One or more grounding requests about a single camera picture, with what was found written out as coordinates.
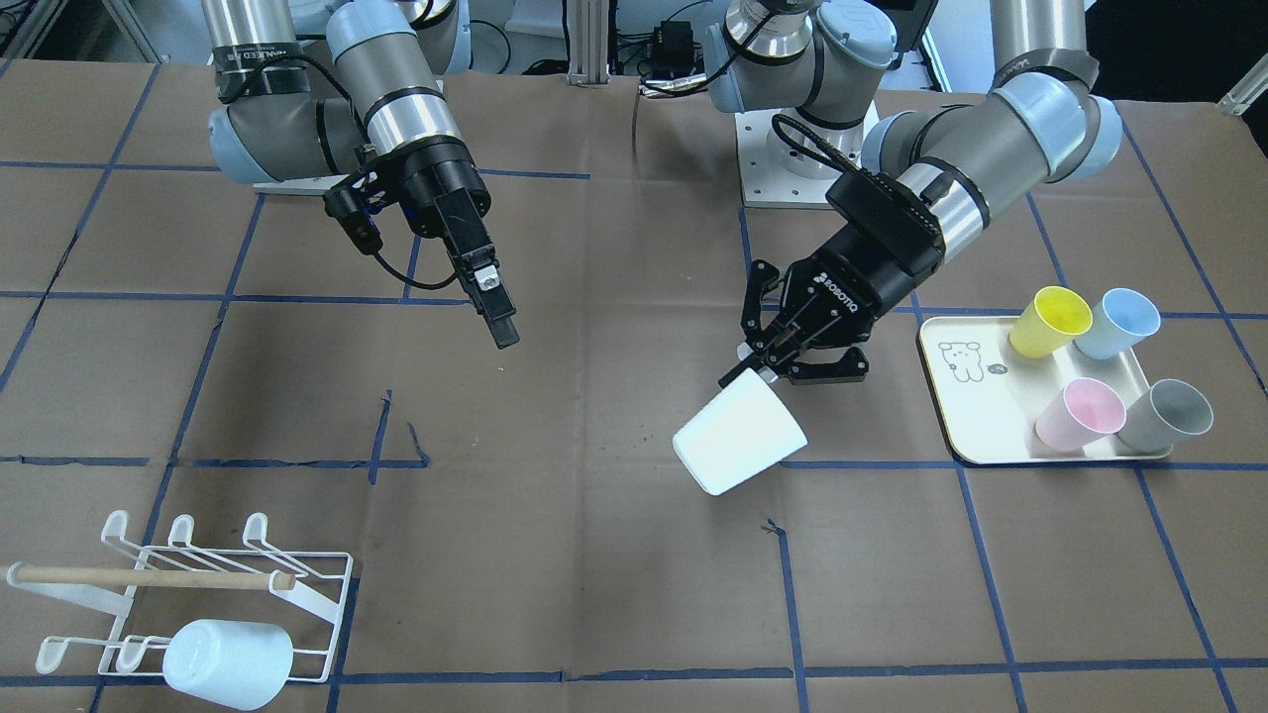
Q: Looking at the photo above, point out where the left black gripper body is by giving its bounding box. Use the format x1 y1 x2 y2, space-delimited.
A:
741 218 932 377

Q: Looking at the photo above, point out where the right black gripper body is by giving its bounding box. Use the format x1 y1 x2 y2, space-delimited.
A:
380 140 495 288

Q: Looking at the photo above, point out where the pale green plastic cup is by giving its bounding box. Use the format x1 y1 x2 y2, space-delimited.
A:
672 370 806 496

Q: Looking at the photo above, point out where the light blue plastic cup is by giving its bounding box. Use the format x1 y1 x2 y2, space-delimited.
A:
162 619 293 710

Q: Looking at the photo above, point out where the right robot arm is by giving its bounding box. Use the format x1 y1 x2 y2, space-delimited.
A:
202 1 519 348

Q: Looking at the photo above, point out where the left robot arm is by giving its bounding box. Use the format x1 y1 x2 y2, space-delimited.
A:
702 1 1123 384

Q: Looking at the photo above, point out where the yellow plastic cup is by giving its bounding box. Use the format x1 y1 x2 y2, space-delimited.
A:
1008 285 1096 359

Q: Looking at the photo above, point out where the pink plastic cup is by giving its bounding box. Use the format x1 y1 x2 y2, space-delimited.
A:
1033 377 1127 453

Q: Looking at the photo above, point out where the grey plastic cup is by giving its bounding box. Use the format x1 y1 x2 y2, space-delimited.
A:
1117 378 1215 453

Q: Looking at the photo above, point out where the cream plastic tray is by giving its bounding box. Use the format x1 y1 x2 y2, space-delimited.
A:
918 316 1170 466

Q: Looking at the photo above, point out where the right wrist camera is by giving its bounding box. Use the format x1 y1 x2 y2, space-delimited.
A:
322 181 383 256

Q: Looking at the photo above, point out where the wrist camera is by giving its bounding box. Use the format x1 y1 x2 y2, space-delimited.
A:
825 167 946 275
322 181 383 256

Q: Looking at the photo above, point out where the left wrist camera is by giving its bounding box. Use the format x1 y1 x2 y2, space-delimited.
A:
825 167 946 275

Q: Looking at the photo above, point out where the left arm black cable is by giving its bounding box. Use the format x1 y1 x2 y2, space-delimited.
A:
708 20 872 189

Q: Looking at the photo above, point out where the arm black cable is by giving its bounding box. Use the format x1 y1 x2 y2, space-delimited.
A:
297 55 467 293
708 20 872 189

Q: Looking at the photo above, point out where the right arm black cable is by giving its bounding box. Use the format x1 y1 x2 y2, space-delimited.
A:
297 55 467 293

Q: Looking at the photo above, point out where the aluminium frame post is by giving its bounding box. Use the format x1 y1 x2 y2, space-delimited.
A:
562 0 614 86

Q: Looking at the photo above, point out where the white wire cup rack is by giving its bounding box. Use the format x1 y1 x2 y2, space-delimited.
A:
6 510 355 684

